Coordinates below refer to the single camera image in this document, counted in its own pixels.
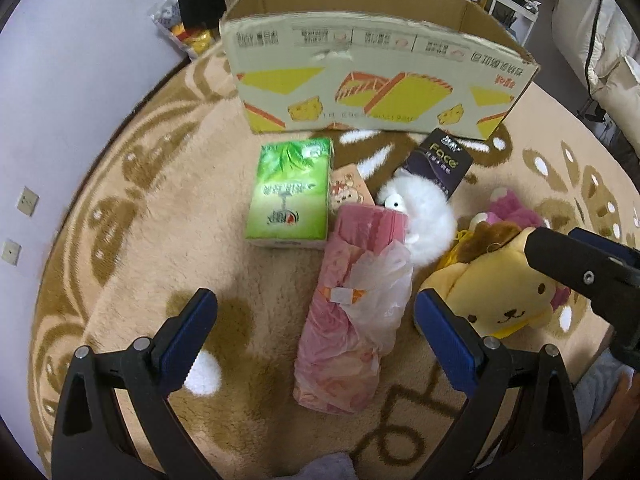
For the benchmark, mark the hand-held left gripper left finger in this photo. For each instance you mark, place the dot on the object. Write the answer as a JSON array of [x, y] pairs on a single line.
[[189, 337]]

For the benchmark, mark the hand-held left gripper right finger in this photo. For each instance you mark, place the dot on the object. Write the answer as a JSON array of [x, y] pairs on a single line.
[[446, 345]]

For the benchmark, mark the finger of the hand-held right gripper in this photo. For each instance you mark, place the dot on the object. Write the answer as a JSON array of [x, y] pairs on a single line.
[[560, 257], [607, 246]]

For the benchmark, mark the yellow dog plush toy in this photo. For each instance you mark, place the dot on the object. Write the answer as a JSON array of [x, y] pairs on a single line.
[[495, 285]]

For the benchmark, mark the pink pack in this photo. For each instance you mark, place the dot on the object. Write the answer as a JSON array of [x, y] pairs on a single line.
[[340, 330]]

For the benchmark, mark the printed cardboard box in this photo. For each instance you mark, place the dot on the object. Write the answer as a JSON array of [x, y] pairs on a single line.
[[380, 80]]

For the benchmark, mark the person's right forearm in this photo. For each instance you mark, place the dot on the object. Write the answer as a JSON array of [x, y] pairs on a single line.
[[600, 395]]

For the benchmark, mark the pink plush toy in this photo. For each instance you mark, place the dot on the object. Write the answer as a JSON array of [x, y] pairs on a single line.
[[515, 210]]

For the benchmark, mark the beige patterned rug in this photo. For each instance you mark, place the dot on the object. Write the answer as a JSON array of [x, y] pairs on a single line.
[[165, 240]]

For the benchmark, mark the white fluffy plush toy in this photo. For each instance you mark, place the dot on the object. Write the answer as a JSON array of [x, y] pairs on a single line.
[[427, 220]]

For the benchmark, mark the black face towel packet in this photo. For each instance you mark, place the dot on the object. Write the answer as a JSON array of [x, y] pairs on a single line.
[[440, 162]]

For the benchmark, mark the grey cloth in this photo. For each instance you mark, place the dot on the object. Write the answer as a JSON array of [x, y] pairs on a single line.
[[327, 467]]

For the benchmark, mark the green tissue pack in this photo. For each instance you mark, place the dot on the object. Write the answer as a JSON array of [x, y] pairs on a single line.
[[290, 195]]

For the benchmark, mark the small cartoon tissue packet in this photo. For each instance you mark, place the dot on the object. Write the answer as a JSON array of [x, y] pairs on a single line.
[[350, 187]]

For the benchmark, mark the white bedding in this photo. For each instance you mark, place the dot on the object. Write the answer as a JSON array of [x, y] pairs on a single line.
[[615, 35]]

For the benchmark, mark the white metal cart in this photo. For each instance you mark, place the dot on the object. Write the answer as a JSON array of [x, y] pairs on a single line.
[[517, 7]]

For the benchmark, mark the clear bag of colourful items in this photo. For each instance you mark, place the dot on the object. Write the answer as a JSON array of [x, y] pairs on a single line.
[[175, 27]]

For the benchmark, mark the white wall socket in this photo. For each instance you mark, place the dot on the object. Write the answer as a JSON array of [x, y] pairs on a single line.
[[10, 251], [28, 201]]

